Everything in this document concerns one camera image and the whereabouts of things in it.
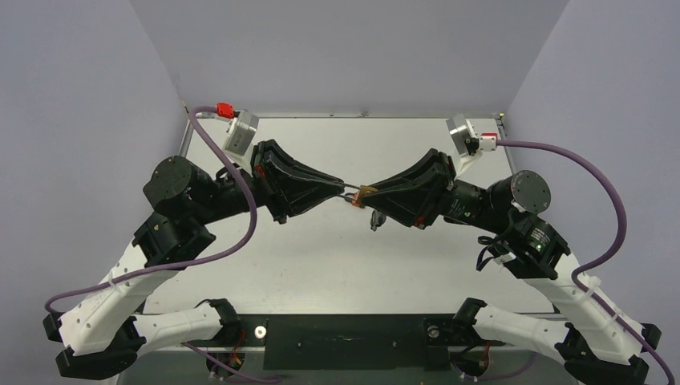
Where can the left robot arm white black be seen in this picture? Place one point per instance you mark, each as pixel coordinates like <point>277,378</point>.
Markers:
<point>105,333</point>

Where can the brass padlock keys grey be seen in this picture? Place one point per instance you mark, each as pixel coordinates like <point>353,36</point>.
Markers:
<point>377,220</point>

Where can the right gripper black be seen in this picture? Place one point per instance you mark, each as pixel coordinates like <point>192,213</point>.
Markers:
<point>439,188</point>

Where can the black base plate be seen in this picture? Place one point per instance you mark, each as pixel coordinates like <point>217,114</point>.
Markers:
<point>356,341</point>

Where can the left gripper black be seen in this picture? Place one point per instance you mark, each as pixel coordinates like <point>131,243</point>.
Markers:
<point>281,177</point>

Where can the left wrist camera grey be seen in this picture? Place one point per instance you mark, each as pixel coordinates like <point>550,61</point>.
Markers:
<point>242,129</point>

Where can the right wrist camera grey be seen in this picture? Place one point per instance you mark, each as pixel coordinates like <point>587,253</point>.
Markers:
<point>469,145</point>

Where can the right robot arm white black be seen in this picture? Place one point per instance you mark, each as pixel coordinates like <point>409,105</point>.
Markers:
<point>595,342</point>

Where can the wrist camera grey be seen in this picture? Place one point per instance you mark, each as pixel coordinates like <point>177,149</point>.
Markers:
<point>469,145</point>
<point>242,129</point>

